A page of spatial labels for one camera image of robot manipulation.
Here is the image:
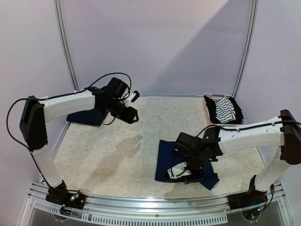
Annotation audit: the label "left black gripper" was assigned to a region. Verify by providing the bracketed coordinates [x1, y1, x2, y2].
[103, 97, 140, 124]

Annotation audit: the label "blue garment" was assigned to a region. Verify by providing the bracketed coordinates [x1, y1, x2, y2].
[154, 140, 220, 191]

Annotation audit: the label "dark blue denim jeans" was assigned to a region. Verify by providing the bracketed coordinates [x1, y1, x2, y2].
[66, 109, 108, 127]

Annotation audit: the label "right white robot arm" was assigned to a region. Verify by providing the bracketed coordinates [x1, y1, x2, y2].
[167, 110, 301, 205]

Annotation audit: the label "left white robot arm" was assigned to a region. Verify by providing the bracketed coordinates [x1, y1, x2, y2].
[20, 77, 140, 204]

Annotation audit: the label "pink plastic laundry basket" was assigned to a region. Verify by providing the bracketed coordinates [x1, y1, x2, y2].
[203, 93, 245, 127]

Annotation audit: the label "black white striped garment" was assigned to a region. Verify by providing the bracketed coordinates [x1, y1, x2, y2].
[215, 96, 236, 124]

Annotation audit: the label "black garment in basket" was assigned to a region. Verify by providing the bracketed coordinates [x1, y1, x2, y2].
[204, 95, 244, 125]

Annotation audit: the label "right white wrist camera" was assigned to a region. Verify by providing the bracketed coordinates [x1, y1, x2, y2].
[167, 162, 191, 179]

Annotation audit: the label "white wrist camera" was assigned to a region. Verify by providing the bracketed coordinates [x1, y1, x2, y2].
[123, 90, 140, 107]
[167, 162, 191, 179]

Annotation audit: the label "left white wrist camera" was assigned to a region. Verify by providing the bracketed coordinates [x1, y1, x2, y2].
[123, 90, 140, 107]

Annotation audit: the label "aluminium front rail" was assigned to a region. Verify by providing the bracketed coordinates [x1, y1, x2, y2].
[19, 182, 294, 226]

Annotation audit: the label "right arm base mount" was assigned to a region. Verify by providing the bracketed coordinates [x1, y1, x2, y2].
[227, 184, 275, 222]

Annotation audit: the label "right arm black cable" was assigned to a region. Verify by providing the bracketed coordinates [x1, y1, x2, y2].
[195, 120, 301, 137]

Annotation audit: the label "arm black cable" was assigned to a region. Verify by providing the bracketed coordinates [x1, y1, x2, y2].
[195, 120, 301, 137]
[6, 73, 132, 179]

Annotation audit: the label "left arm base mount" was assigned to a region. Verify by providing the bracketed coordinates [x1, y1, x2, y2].
[46, 181, 87, 210]

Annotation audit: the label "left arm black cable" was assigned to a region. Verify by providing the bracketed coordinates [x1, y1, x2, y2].
[6, 73, 132, 179]

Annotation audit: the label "left aluminium frame post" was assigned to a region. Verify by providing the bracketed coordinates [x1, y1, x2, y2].
[54, 0, 79, 91]

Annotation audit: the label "aluminium frame post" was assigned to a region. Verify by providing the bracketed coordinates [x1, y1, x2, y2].
[231, 0, 259, 98]
[54, 0, 79, 91]

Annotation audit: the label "right aluminium frame post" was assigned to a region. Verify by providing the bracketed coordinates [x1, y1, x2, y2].
[231, 0, 259, 98]

